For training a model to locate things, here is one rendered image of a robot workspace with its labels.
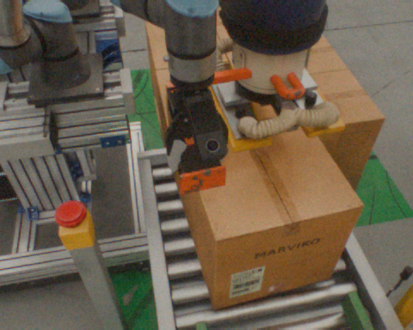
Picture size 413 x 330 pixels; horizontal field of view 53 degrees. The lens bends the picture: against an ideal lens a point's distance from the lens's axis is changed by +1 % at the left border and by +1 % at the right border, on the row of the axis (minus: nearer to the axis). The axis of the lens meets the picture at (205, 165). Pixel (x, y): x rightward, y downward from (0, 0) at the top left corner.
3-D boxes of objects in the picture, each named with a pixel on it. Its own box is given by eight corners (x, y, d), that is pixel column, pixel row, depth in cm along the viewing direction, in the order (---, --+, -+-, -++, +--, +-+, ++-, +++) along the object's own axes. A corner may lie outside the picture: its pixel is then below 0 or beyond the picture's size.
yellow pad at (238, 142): (272, 145, 100) (274, 131, 96) (232, 154, 98) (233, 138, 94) (230, 67, 122) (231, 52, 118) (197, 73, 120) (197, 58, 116)
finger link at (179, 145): (169, 154, 82) (183, 119, 76) (175, 176, 78) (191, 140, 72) (154, 153, 80) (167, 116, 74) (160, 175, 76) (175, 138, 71)
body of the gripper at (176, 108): (206, 106, 78) (206, 50, 69) (220, 137, 72) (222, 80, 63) (167, 113, 76) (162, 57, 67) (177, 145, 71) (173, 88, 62)
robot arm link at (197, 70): (223, 56, 60) (168, 64, 58) (222, 82, 63) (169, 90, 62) (209, 30, 65) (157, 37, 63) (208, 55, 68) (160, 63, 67)
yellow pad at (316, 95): (344, 131, 103) (349, 115, 99) (306, 138, 101) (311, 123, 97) (290, 58, 125) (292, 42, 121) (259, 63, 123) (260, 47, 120)
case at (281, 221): (330, 278, 136) (365, 205, 107) (213, 310, 129) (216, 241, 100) (264, 153, 175) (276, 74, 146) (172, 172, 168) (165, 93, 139)
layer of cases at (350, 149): (361, 174, 221) (385, 118, 191) (176, 204, 207) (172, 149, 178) (286, 53, 300) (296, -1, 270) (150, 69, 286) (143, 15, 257)
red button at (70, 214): (89, 230, 96) (85, 220, 93) (58, 235, 95) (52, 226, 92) (89, 206, 100) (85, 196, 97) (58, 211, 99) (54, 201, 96)
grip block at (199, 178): (225, 186, 78) (226, 168, 74) (181, 195, 76) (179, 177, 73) (213, 155, 83) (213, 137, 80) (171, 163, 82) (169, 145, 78)
